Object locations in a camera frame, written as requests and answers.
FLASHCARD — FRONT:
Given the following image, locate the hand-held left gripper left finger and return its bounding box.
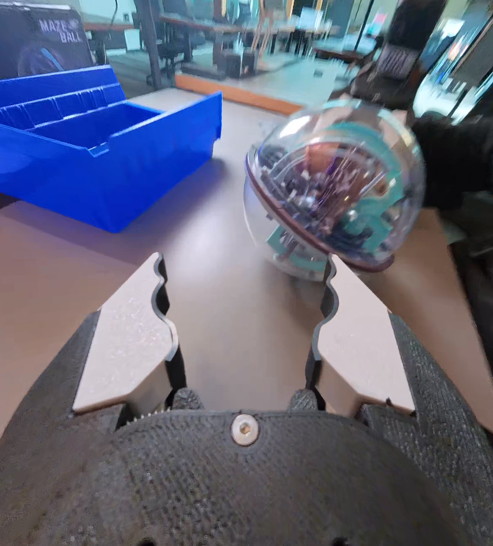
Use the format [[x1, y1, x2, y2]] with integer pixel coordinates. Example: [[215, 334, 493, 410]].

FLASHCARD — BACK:
[[72, 252, 187, 413]]

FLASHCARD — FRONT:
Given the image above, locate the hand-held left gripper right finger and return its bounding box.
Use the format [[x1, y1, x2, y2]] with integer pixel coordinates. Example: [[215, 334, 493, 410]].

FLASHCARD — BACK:
[[304, 254, 416, 419]]

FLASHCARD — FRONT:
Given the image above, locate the clear plastic maze ball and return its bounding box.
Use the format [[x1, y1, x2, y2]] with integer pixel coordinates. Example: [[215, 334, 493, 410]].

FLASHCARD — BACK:
[[242, 98, 427, 281]]

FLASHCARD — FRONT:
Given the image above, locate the person's right forearm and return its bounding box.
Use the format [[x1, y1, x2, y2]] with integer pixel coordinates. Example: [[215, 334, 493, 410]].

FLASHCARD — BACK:
[[412, 85, 493, 212]]

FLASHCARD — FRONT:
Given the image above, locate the blue plastic bin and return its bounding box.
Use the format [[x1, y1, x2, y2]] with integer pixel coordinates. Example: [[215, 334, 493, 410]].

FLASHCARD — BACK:
[[0, 65, 223, 233]]

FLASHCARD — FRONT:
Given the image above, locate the black office chair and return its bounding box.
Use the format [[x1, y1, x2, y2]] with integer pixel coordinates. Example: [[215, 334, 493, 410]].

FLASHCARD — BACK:
[[349, 40, 422, 107]]

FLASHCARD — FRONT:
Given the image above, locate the dark printed cardboard box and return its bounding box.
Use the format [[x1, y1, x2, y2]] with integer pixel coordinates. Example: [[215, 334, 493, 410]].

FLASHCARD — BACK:
[[0, 1, 94, 82]]

